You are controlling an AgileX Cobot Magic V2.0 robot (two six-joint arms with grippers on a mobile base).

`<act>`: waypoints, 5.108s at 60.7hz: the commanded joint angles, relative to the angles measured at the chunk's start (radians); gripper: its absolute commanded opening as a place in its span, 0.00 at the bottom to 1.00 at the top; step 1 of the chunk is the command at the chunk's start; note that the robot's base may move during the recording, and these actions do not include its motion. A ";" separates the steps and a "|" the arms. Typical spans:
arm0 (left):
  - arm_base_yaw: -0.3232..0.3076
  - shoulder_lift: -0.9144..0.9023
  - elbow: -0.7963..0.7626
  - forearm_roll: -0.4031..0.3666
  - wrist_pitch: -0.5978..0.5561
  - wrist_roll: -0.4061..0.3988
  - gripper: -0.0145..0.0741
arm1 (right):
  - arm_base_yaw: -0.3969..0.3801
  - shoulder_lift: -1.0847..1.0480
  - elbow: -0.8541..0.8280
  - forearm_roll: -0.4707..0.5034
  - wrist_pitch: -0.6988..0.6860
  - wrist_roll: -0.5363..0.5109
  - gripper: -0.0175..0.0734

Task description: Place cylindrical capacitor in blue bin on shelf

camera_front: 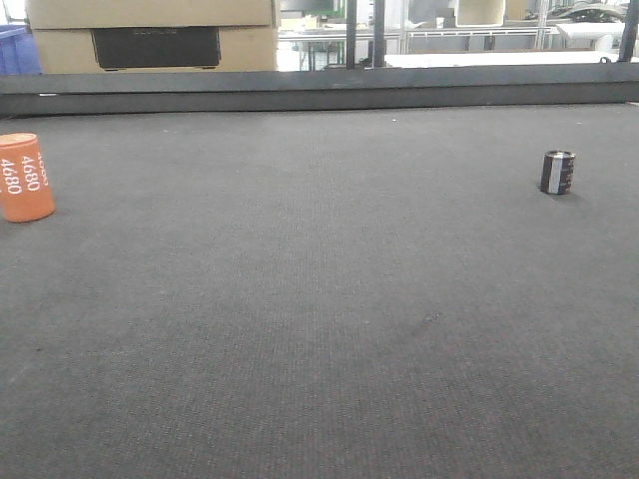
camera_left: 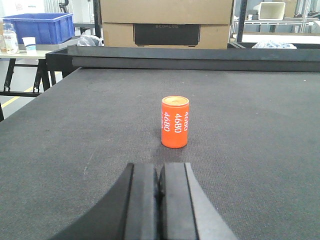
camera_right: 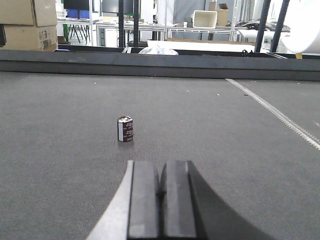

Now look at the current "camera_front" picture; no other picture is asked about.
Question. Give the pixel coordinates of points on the orange cylindrical 4680 capacitor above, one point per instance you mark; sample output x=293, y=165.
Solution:
x=26, y=195

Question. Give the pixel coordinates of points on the small dark cylindrical capacitor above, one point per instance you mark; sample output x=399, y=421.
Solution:
x=557, y=172

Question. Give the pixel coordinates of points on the black vertical post left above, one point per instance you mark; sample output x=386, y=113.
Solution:
x=350, y=37

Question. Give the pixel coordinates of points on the cardboard box with black panel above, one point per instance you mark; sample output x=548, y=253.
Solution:
x=100, y=36

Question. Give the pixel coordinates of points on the black slanted post right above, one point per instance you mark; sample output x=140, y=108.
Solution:
x=630, y=32

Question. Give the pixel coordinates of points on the blue plastic bin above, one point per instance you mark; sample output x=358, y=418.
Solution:
x=19, y=53

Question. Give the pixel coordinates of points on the dark metal shelf rail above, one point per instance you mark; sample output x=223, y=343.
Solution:
x=329, y=90

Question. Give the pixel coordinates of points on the black vertical post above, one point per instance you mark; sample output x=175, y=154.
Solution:
x=378, y=27
x=350, y=37

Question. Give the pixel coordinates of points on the black vertical post middle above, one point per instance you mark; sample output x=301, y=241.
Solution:
x=378, y=27

